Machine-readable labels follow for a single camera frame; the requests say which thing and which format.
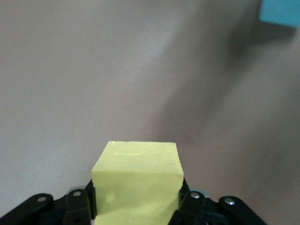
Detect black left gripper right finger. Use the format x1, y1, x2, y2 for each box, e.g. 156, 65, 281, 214
167, 178, 268, 225

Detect cyan foam cube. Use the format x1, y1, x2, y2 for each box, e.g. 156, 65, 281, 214
259, 0, 300, 27

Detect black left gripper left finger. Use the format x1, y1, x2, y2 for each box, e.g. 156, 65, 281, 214
0, 179, 97, 225

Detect yellow foam cube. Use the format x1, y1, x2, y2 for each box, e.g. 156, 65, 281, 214
90, 140, 184, 225

